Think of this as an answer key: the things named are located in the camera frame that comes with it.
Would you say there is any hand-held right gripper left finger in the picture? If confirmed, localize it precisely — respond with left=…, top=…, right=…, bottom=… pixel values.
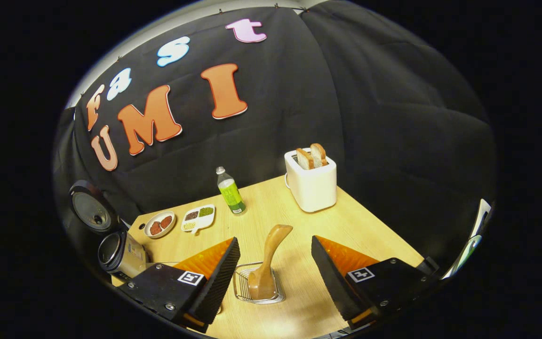
left=118, top=237, right=241, bottom=334

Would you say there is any metal wire chopstick holder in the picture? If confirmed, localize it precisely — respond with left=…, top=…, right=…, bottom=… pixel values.
left=232, top=262, right=286, bottom=305

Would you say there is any black rice cooker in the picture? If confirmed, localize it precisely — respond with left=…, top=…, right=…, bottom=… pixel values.
left=69, top=180, right=153, bottom=282

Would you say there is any white divided bean dish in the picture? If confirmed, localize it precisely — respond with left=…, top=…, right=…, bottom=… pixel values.
left=181, top=204, right=216, bottom=235

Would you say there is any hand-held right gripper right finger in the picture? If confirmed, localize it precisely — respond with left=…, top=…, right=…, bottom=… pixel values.
left=311, top=235, right=441, bottom=331

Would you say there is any wooden spoon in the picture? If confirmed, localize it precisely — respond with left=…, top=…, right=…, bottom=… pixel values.
left=247, top=225, right=294, bottom=300

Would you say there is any round white plate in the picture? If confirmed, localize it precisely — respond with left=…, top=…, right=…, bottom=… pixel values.
left=143, top=210, right=176, bottom=239

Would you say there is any green drink bottle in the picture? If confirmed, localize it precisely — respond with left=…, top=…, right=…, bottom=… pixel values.
left=215, top=166, right=247, bottom=215

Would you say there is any white toaster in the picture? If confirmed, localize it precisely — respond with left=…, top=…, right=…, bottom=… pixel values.
left=284, top=148, right=337, bottom=213

